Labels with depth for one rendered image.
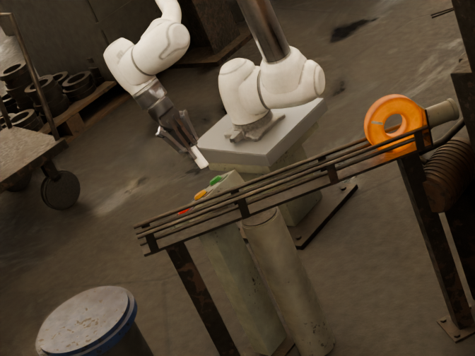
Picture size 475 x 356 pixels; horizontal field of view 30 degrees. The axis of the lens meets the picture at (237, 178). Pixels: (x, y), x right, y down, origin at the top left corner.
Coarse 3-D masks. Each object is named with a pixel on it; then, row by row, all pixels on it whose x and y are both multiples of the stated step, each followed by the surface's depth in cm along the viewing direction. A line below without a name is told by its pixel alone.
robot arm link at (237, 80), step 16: (224, 64) 324; (240, 64) 319; (224, 80) 319; (240, 80) 317; (256, 80) 317; (224, 96) 323; (240, 96) 319; (256, 96) 317; (240, 112) 323; (256, 112) 323
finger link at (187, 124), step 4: (184, 112) 263; (184, 116) 263; (184, 120) 264; (188, 120) 263; (184, 124) 264; (188, 124) 263; (188, 128) 264; (192, 128) 264; (192, 132) 263; (192, 136) 265; (196, 136) 264; (196, 140) 263
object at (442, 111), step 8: (440, 104) 232; (448, 104) 232; (456, 104) 232; (432, 112) 231; (440, 112) 231; (448, 112) 231; (456, 112) 231; (432, 120) 231; (440, 120) 231; (448, 120) 232; (432, 128) 232
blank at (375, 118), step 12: (396, 96) 228; (372, 108) 228; (384, 108) 227; (396, 108) 228; (408, 108) 229; (372, 120) 227; (384, 120) 228; (408, 120) 230; (420, 120) 231; (372, 132) 229; (384, 132) 230; (396, 132) 233; (372, 144) 231; (408, 144) 233
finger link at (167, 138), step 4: (160, 132) 257; (164, 132) 258; (164, 136) 258; (168, 136) 258; (164, 140) 260; (168, 140) 259; (172, 140) 259; (172, 144) 259; (176, 144) 259; (180, 144) 260; (176, 148) 260; (180, 148) 259; (184, 148) 260
